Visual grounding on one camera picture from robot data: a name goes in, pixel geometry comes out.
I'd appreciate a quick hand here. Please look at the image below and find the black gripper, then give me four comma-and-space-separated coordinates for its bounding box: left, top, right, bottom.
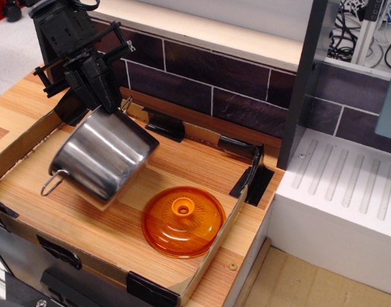
31, 6, 134, 114

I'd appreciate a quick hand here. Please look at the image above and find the stainless steel metal pot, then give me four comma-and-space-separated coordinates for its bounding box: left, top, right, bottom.
40, 102, 159, 211

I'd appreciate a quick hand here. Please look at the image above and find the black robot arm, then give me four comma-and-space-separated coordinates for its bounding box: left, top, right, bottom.
20, 1, 134, 113

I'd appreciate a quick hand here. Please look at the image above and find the black tape back fence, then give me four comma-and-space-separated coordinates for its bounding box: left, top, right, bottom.
143, 107, 185, 143

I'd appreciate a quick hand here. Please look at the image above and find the brown cardboard fence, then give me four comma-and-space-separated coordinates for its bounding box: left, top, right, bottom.
0, 82, 275, 307

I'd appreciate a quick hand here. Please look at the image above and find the orange transparent pot lid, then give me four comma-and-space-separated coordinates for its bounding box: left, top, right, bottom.
141, 186, 226, 258

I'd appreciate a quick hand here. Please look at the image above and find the black caster wheel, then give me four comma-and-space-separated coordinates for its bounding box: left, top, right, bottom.
2, 1, 22, 22

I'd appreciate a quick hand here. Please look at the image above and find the light wooden shelf board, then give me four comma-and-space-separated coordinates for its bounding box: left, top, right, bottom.
90, 1, 303, 72

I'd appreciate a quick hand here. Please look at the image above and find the black tape right corner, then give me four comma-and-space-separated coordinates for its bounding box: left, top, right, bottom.
218, 136, 275, 207

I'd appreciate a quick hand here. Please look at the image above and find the black tape front corner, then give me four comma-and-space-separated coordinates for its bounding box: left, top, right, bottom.
126, 271, 180, 307

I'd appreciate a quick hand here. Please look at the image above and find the white ribbed drain board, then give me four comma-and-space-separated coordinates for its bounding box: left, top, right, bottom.
268, 130, 391, 294

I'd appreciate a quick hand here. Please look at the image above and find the dark grey shelf post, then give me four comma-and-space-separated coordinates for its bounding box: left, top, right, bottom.
277, 1, 328, 170

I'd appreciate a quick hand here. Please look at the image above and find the black cable bundle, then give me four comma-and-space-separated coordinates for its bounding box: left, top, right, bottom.
326, 0, 391, 68

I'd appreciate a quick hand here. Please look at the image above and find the grey aluminium frame profile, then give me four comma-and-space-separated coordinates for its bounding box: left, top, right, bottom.
351, 0, 391, 67

